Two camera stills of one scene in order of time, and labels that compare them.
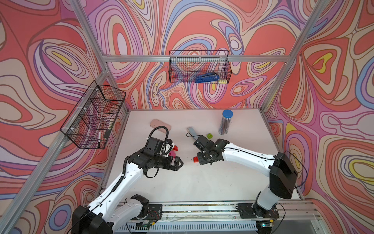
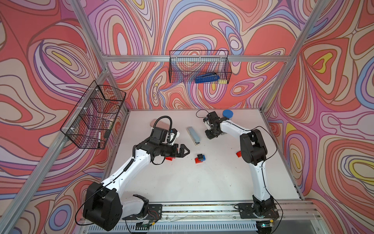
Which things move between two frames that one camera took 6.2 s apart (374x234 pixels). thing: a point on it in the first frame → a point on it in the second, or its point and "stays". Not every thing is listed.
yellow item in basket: [222, 82] stays
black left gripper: [170, 166] → [175, 150]
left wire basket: [88, 126] stays
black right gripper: [201, 162] → [210, 136]
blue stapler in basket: [206, 78] stays
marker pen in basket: [99, 140] stays
